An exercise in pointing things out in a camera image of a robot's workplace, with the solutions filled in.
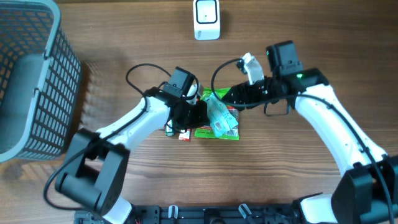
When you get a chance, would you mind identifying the red stick packet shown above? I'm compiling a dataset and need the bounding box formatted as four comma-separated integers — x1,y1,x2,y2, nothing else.
178,129,192,142

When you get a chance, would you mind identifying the dark green small box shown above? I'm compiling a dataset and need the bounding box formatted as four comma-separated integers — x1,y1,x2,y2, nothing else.
165,119,175,136

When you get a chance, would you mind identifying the green gummy candy bag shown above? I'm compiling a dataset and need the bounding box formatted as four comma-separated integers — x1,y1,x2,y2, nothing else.
195,88,239,141

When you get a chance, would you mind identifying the teal tissue packet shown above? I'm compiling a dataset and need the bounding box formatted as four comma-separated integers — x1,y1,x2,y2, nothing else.
205,93,239,139

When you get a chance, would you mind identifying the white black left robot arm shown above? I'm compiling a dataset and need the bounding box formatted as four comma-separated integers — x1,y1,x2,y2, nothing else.
54,67,207,223

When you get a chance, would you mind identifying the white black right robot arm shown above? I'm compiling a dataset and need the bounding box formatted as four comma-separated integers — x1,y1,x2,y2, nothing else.
222,40,397,223

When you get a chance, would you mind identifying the white barcode scanner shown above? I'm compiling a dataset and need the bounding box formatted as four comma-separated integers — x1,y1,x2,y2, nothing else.
193,0,221,40

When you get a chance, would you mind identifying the grey plastic shopping basket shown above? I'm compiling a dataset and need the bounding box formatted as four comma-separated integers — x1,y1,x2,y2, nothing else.
1,0,82,162

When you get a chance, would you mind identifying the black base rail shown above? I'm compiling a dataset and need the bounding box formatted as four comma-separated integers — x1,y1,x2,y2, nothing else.
73,203,305,224

